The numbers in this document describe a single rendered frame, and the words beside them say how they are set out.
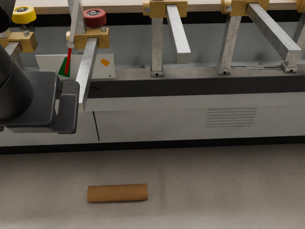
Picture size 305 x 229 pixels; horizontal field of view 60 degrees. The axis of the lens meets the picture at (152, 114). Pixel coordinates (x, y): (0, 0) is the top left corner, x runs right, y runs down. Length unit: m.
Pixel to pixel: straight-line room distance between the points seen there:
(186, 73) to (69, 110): 0.73
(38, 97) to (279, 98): 1.04
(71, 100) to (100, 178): 1.23
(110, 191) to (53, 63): 0.71
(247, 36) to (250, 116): 0.49
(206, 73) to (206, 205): 0.72
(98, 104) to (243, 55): 0.68
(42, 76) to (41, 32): 0.88
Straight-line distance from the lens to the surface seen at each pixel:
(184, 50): 0.61
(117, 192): 1.39
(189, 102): 1.10
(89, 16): 0.94
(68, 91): 0.34
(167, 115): 1.41
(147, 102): 1.08
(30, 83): 0.32
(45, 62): 0.99
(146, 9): 0.86
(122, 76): 0.99
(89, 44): 0.87
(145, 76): 0.98
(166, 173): 1.53
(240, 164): 1.65
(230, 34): 0.95
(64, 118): 0.32
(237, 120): 1.53
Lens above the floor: 1.25
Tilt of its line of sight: 42 degrees down
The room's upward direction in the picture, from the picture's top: straight up
